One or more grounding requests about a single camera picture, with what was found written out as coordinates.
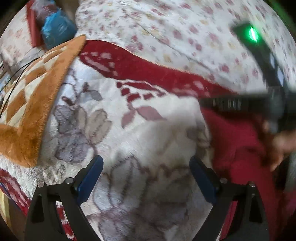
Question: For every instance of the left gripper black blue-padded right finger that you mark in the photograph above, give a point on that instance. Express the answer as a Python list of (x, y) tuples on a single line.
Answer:
[(249, 221)]

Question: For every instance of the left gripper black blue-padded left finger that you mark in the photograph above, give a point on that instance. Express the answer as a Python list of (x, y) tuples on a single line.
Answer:
[(43, 222)]

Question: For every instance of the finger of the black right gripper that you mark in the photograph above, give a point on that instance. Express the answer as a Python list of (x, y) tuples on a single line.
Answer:
[(231, 103)]

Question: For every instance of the red garment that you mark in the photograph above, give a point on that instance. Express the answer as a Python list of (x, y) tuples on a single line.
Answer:
[(241, 155)]

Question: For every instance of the person's right hand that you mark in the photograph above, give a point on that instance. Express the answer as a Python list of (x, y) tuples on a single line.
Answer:
[(279, 145)]

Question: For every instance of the white floral quilt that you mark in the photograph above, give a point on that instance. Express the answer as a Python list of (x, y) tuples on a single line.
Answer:
[(192, 36)]

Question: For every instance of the white red floral fleece blanket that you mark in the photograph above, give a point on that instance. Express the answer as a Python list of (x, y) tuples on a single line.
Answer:
[(144, 119)]

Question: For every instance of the orange checkered fleece blanket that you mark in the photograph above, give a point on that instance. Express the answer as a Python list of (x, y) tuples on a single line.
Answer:
[(28, 103)]

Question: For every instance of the blue plastic bag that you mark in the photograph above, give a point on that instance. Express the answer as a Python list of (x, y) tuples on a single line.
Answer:
[(57, 29)]

